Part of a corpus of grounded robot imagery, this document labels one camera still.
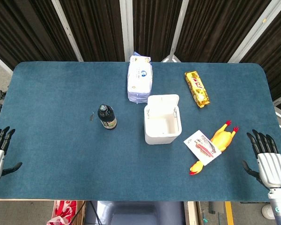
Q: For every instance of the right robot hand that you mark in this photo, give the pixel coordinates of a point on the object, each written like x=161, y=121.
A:
x=270, y=166

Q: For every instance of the white plastic box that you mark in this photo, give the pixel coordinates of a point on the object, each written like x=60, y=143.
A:
x=162, y=120

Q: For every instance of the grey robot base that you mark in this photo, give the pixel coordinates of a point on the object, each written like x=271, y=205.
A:
x=135, y=213

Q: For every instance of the yellow rubber chicken toy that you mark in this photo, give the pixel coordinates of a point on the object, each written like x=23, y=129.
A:
x=221, y=140

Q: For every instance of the white printed card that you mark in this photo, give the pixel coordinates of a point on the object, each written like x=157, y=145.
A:
x=202, y=147

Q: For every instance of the blue table mat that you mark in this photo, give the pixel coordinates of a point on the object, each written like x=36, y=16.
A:
x=72, y=150

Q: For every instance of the red white plastic bag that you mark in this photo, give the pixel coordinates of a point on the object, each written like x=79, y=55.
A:
x=63, y=212

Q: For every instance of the small metal clip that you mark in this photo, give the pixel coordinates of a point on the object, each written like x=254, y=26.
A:
x=91, y=117

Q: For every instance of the gold snack bar wrapper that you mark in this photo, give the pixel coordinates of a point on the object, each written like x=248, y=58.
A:
x=197, y=89

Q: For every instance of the dark glass bottle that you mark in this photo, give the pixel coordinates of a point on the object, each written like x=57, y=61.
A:
x=107, y=117

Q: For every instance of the white tissue pack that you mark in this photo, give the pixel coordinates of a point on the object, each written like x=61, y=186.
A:
x=140, y=80

